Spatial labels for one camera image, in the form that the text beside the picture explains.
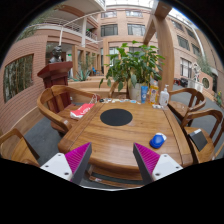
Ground wooden table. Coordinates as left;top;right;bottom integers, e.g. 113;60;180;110
58;102;193;187

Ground white statue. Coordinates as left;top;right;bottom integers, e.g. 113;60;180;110
193;63;201;82

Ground blue tube container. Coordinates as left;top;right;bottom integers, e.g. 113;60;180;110
141;86;148;103

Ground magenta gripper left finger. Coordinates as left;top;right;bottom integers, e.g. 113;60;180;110
41;142;92;185

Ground wooden chair near left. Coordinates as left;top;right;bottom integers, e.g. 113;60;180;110
0;128;39;167

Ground green potted plant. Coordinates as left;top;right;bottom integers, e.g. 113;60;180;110
105;43;165;91

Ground wooden chair right far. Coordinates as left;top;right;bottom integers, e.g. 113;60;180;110
168;88;206;121

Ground dark bust statue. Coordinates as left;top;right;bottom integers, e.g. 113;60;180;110
49;45;62;63

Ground wooden armchair left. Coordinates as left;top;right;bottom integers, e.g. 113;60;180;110
37;85;100;134

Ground wooden chair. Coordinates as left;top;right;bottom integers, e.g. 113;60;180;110
168;88;206;121
181;109;224;163
0;128;39;167

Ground black notebook on chair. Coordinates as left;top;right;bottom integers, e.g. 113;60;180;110
189;129;207;151

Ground wooden pillar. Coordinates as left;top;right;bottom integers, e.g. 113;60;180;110
143;0;174;91

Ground blue computer mouse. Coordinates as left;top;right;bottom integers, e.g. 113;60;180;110
149;133;167;149

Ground red wooden pedestal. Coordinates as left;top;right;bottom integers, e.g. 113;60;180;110
37;61;73;113

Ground red and white bag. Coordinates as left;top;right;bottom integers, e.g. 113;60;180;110
70;103;93;119

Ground white pump bottle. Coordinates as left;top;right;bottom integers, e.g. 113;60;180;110
159;85;169;106

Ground round black mouse pad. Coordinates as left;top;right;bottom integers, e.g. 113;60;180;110
100;108;133;126

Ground white plant pot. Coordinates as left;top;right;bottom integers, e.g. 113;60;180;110
128;83;141;101

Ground yellow bottle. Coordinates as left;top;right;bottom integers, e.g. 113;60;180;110
149;80;159;104

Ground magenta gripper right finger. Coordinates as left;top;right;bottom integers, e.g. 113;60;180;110
133;143;182;185

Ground wooden chair right near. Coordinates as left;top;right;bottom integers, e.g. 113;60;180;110
181;109;224;163

